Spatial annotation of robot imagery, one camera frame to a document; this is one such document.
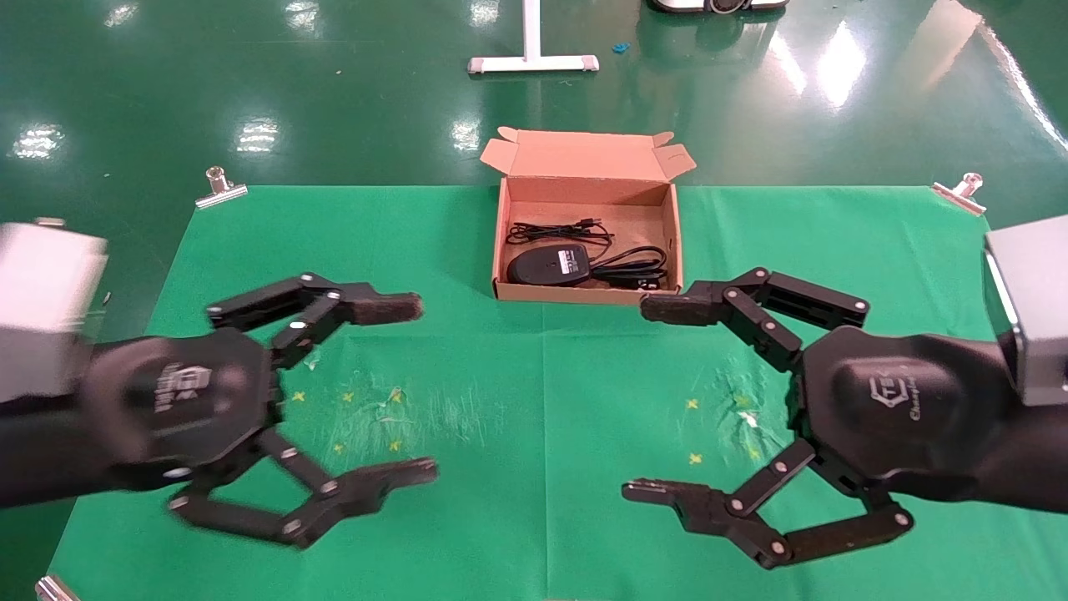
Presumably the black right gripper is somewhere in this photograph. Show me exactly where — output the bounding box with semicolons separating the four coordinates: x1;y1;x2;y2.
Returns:
621;325;1068;571

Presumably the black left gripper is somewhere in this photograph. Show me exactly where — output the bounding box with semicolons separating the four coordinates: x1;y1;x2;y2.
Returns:
0;272;440;551

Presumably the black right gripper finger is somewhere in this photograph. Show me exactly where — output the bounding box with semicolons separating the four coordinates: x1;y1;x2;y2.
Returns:
640;266;870;373

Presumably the black data cable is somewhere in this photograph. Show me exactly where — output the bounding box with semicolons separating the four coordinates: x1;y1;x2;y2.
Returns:
587;245;670;292

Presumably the open brown cardboard box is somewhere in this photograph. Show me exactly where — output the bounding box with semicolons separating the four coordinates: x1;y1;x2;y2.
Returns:
479;127;698;308

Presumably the green table cloth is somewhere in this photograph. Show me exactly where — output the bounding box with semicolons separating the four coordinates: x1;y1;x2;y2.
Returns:
46;184;1068;601

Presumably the silver metal binder clip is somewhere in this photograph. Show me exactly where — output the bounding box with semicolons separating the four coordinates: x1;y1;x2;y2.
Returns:
930;172;988;217
34;573;81;601
195;166;249;210

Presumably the white T-shaped stand base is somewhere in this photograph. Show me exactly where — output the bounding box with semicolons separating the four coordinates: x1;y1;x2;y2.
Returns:
467;0;601;76

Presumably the black and white machine base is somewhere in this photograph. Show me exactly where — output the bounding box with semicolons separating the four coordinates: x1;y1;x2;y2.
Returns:
648;0;790;17

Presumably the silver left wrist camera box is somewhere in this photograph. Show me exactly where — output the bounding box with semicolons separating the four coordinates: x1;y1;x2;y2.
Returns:
0;217;110;407

